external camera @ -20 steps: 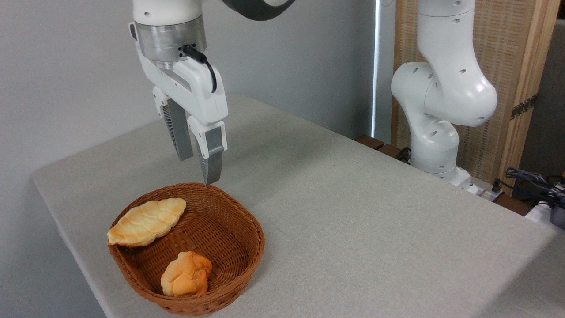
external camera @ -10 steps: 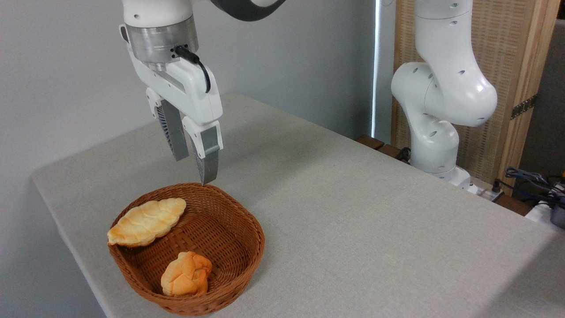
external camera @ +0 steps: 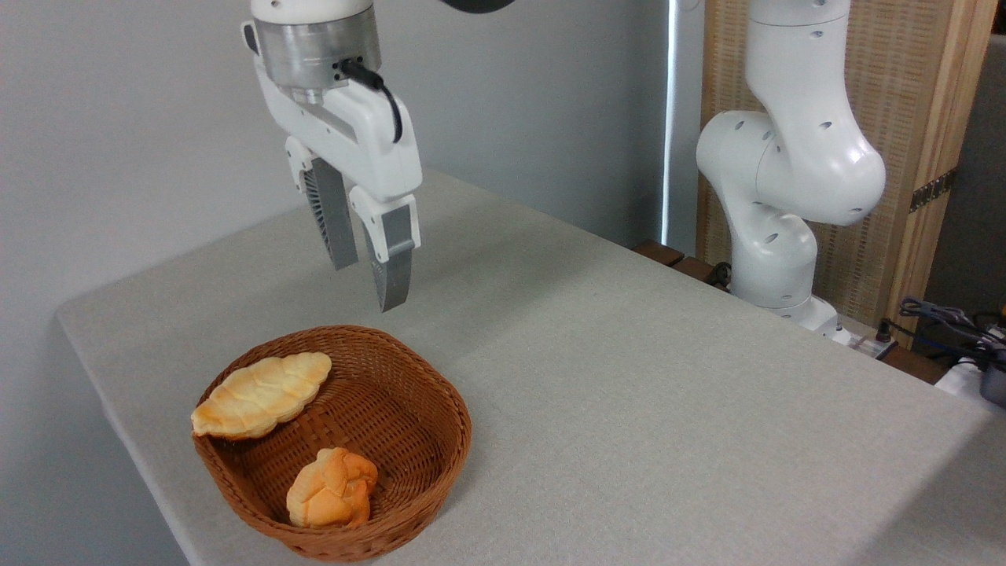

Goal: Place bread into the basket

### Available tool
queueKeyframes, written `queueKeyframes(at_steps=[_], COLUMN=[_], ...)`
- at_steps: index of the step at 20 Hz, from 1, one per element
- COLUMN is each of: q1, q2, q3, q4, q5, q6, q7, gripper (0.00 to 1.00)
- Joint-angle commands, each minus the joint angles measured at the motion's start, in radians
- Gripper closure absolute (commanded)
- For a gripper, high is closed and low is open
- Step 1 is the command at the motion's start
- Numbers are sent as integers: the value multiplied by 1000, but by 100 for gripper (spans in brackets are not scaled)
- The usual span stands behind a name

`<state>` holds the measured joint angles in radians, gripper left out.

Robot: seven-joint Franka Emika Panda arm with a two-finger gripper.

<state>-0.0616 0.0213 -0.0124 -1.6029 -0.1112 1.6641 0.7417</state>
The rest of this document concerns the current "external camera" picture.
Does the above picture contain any brown wicker basket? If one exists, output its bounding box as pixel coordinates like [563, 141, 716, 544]
[192, 325, 473, 563]

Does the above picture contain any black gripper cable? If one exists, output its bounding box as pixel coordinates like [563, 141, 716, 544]
[339, 59, 405, 145]

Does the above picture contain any round orange muffin bread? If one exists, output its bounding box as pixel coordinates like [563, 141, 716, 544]
[285, 447, 380, 530]

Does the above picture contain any dark grey box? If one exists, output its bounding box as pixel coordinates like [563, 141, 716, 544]
[978, 358, 1006, 409]

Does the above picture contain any black metal hinge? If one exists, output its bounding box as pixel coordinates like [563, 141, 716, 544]
[909, 168, 957, 214]

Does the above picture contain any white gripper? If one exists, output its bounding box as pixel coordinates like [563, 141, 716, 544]
[241, 21, 424, 314]

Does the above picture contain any grey tablecloth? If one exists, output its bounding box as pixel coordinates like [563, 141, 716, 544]
[55, 169, 1006, 566]

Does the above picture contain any long leaf-shaped bread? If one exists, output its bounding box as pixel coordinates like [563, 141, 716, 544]
[191, 351, 334, 440]

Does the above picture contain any bundle of dark cables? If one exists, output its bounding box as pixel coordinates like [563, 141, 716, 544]
[898, 296, 1006, 364]

